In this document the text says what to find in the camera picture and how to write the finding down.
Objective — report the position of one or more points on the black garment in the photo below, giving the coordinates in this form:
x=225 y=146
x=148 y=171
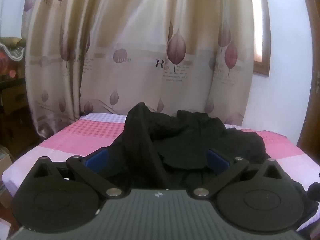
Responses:
x=187 y=135

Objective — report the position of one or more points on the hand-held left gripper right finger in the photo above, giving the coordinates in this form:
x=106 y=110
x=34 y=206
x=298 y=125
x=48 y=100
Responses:
x=217 y=159

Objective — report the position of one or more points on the beige leaf print curtain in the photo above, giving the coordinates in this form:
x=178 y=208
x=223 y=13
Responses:
x=140 y=42

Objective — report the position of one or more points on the pink checkered bed sheet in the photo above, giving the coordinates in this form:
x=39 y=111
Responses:
x=82 y=137

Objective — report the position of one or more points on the white lace cloth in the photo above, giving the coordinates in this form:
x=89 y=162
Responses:
x=13 y=51

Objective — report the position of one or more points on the wooden window frame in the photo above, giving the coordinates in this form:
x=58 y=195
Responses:
x=265 y=55

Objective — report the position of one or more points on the dark wooden post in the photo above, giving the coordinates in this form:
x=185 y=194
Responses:
x=311 y=80

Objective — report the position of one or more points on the cardboard box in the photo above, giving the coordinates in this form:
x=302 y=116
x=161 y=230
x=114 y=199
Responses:
x=12 y=97

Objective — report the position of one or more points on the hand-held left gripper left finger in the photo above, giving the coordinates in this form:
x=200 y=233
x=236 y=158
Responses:
x=97 y=159

